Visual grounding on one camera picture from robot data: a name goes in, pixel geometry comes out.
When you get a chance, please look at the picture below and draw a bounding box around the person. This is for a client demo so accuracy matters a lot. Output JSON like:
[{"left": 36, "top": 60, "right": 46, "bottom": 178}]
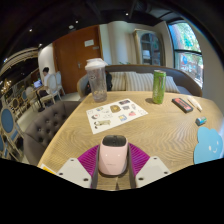
[{"left": 39, "top": 66, "right": 55, "bottom": 98}]

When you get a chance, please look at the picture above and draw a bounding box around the pink computer mouse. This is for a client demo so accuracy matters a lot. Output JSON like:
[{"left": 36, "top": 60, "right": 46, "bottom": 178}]
[{"left": 97, "top": 134, "right": 130, "bottom": 177}]

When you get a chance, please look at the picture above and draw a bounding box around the grey tufted armchair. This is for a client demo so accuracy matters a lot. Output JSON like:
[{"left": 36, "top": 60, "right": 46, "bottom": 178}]
[{"left": 22, "top": 100, "right": 82, "bottom": 167}]

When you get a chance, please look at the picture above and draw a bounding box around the white wrapped packet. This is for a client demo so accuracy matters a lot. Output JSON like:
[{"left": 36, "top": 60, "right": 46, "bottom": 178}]
[{"left": 187, "top": 96, "right": 203, "bottom": 112}]

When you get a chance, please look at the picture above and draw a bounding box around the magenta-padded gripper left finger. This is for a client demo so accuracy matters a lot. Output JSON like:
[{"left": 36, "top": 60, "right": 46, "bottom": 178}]
[{"left": 56, "top": 143, "right": 100, "bottom": 189}]

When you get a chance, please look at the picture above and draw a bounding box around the group of blue-backed chairs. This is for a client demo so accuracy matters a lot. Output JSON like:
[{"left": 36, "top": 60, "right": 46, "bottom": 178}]
[{"left": 0, "top": 88, "right": 29, "bottom": 161}]

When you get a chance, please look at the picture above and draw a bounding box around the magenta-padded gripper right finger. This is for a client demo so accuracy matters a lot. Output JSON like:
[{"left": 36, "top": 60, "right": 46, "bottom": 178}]
[{"left": 128, "top": 143, "right": 172, "bottom": 189}]

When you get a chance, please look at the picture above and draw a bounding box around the black and red box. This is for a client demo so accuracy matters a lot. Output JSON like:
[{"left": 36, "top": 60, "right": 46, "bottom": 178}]
[{"left": 171, "top": 97, "right": 194, "bottom": 114}]

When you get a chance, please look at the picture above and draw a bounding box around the clear shaker bottle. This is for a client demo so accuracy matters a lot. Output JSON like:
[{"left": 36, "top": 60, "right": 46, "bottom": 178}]
[{"left": 84, "top": 58, "right": 109, "bottom": 103}]

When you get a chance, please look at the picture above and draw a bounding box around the blue cloud-shaped mouse pad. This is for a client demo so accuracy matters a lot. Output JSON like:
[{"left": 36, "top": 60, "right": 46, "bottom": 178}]
[{"left": 193, "top": 125, "right": 224, "bottom": 165}]

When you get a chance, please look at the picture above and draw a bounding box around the curved brown sofa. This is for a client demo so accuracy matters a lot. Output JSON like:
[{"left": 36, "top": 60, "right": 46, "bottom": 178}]
[{"left": 76, "top": 64, "right": 203, "bottom": 98}]

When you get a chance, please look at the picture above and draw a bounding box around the white chair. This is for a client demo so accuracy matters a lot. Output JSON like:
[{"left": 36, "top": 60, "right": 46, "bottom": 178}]
[{"left": 36, "top": 71, "right": 65, "bottom": 108}]

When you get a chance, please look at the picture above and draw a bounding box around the striped cushion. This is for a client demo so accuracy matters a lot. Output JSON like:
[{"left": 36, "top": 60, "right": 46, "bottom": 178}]
[
  {"left": 165, "top": 75, "right": 181, "bottom": 94},
  {"left": 109, "top": 71, "right": 128, "bottom": 92},
  {"left": 124, "top": 71, "right": 154, "bottom": 93}
]

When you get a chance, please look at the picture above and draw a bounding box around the small blue-green pack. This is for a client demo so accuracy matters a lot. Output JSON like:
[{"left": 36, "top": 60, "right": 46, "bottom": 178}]
[{"left": 195, "top": 116, "right": 208, "bottom": 126}]

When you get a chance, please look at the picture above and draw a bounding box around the arched glass-door cabinet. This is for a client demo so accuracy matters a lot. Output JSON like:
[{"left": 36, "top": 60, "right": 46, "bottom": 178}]
[{"left": 133, "top": 28, "right": 165, "bottom": 66}]

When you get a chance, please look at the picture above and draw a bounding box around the brown wooden door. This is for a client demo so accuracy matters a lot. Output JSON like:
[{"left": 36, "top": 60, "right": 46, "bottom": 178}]
[{"left": 52, "top": 24, "right": 103, "bottom": 94}]

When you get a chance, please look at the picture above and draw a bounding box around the dark-framed window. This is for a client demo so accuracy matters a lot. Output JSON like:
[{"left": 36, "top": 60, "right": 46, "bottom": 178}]
[{"left": 167, "top": 20, "right": 204, "bottom": 88}]

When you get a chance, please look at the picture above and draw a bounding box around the white sticker sheet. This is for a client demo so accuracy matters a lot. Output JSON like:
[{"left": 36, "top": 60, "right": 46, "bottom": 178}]
[{"left": 85, "top": 98, "right": 149, "bottom": 135}]

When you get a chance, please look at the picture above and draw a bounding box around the green drink can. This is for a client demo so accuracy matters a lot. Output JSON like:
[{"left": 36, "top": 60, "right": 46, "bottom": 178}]
[{"left": 151, "top": 69, "right": 167, "bottom": 105}]

